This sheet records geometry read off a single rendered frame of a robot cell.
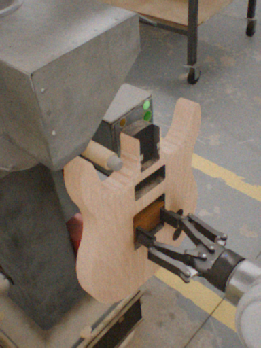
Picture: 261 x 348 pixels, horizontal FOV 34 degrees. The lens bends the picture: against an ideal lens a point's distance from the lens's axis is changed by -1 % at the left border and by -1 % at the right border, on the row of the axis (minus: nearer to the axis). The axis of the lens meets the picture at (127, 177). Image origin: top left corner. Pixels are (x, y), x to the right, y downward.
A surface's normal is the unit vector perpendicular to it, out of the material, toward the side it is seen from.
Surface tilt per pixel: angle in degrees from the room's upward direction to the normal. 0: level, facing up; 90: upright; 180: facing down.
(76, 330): 8
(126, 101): 0
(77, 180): 74
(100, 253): 87
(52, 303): 82
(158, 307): 0
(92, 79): 90
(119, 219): 87
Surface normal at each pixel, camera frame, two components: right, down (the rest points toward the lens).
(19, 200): 0.74, 0.43
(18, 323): -0.34, -0.42
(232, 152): -0.08, -0.71
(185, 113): -0.65, 0.17
